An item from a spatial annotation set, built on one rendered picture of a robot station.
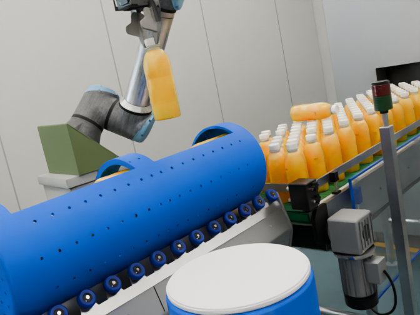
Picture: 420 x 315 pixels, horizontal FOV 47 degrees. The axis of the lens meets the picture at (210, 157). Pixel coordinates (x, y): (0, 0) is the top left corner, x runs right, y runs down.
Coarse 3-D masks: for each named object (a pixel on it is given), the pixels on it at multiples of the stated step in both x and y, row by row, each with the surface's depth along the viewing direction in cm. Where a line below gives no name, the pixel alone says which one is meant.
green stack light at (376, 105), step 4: (384, 96) 167; (388, 96) 167; (372, 100) 171; (376, 100) 169; (380, 100) 168; (384, 100) 167; (388, 100) 167; (376, 104) 169; (380, 104) 168; (384, 104) 168; (388, 104) 168; (392, 104) 170; (376, 108) 170; (380, 108) 168; (384, 108) 168; (388, 108) 168; (392, 108) 169
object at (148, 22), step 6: (144, 12) 122; (150, 12) 124; (144, 18) 122; (150, 18) 123; (144, 24) 122; (150, 24) 123; (156, 24) 124; (150, 30) 123; (156, 30) 124; (156, 36) 125; (156, 42) 125
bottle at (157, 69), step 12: (156, 48) 126; (144, 60) 127; (156, 60) 125; (168, 60) 127; (144, 72) 128; (156, 72) 125; (168, 72) 126; (156, 84) 126; (168, 84) 126; (156, 96) 126; (168, 96) 127; (156, 108) 127; (168, 108) 127; (156, 120) 129
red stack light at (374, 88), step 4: (384, 84) 166; (388, 84) 167; (372, 88) 169; (376, 88) 167; (380, 88) 167; (384, 88) 166; (388, 88) 167; (372, 92) 170; (376, 92) 168; (380, 92) 167; (384, 92) 167; (388, 92) 167; (372, 96) 170; (376, 96) 168; (380, 96) 167
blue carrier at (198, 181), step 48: (192, 144) 169; (240, 144) 152; (96, 192) 115; (144, 192) 122; (192, 192) 133; (240, 192) 149; (0, 240) 97; (48, 240) 103; (96, 240) 110; (144, 240) 122; (0, 288) 100; (48, 288) 103
